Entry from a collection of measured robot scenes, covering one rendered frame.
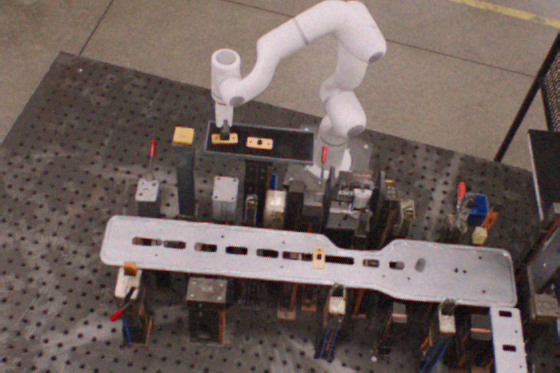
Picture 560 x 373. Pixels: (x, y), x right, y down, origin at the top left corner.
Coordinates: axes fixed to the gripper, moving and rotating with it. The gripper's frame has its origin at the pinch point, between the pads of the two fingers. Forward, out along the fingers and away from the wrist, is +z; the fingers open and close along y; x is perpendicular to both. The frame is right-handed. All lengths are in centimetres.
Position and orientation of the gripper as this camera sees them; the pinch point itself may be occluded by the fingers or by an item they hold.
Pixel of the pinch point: (224, 127)
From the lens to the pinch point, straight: 245.6
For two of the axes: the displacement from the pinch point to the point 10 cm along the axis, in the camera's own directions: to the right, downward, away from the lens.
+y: 1.2, 8.3, -5.5
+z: -1.1, 5.6, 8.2
